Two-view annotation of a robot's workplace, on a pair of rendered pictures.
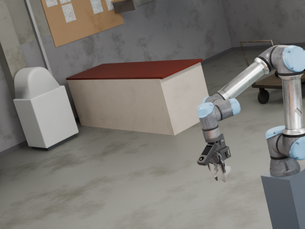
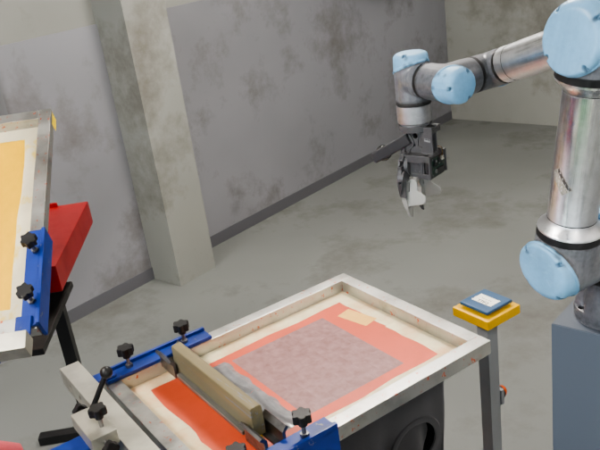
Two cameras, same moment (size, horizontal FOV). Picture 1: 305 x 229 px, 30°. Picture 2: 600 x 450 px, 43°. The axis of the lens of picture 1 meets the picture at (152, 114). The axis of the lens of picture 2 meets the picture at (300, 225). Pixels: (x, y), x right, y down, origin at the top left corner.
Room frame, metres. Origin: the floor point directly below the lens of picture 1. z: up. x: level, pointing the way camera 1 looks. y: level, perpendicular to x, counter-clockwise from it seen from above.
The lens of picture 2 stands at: (1.82, -1.77, 2.01)
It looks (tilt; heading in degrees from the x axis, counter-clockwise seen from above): 22 degrees down; 80
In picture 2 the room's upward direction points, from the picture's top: 8 degrees counter-clockwise
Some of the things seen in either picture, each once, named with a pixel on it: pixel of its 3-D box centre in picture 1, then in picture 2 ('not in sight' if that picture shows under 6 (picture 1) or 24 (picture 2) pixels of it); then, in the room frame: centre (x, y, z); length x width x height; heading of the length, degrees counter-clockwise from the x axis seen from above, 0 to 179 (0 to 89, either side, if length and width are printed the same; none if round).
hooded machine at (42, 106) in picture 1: (43, 105); not in sight; (8.75, 1.63, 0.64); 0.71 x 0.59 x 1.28; 127
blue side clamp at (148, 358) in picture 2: not in sight; (159, 362); (1.71, 0.04, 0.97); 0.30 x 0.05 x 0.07; 22
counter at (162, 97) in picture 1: (135, 95); not in sight; (8.63, 0.17, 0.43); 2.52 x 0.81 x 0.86; 37
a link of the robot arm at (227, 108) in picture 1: (224, 108); (450, 81); (2.42, -0.32, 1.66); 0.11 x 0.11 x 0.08; 19
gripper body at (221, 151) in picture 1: (216, 148); (420, 150); (2.38, -0.24, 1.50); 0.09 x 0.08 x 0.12; 127
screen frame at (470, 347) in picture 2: not in sight; (293, 367); (2.04, -0.13, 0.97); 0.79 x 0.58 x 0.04; 22
